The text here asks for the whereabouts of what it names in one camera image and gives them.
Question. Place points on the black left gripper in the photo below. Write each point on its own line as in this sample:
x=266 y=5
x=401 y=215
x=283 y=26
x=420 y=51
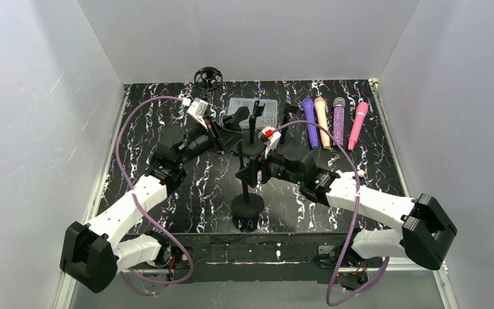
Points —
x=220 y=137

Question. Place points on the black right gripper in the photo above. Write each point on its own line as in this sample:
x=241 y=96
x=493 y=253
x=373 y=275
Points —
x=255 y=169

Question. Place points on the black round-base stand for beige microphone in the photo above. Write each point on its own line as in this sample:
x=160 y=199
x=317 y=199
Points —
x=251 y=144

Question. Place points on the black round-base stand for pink microphone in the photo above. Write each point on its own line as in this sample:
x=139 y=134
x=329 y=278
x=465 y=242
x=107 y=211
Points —
x=247 y=205

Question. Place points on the black tripod microphone stand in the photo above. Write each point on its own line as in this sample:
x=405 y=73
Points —
x=207 y=79

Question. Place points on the black stand for purple microphone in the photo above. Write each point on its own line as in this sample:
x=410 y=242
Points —
x=288 y=113

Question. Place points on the purple microphone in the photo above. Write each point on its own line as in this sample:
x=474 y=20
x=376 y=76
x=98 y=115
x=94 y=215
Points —
x=309 y=115

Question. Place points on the beige microphone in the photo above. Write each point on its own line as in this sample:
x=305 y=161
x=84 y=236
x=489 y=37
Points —
x=320 y=106

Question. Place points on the grey-headed glitter microphone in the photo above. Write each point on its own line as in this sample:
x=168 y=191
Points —
x=338 y=119

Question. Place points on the pink microphone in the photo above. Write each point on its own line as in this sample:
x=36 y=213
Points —
x=361 y=112

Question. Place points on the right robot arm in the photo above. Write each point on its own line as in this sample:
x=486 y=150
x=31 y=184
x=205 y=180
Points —
x=417 y=228

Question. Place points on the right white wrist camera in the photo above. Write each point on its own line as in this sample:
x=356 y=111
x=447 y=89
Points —
x=270 y=138

